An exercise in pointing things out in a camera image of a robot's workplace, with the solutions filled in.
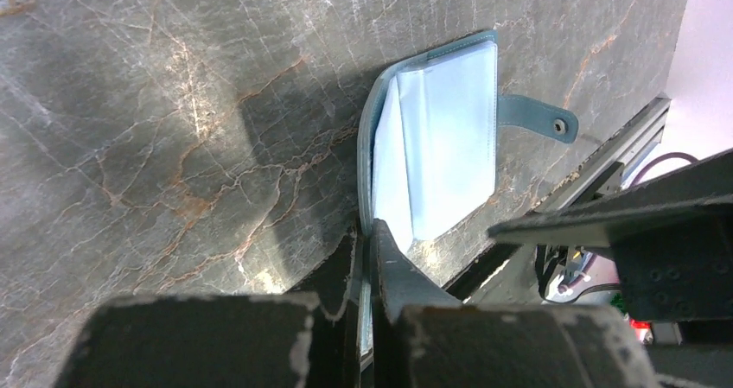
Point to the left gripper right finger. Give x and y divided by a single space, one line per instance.
424 337

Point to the blue card holder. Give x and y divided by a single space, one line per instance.
428 148

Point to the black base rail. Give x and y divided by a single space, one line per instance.
560 267

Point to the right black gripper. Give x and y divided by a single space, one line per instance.
671 239

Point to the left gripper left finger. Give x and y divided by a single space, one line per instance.
304 337

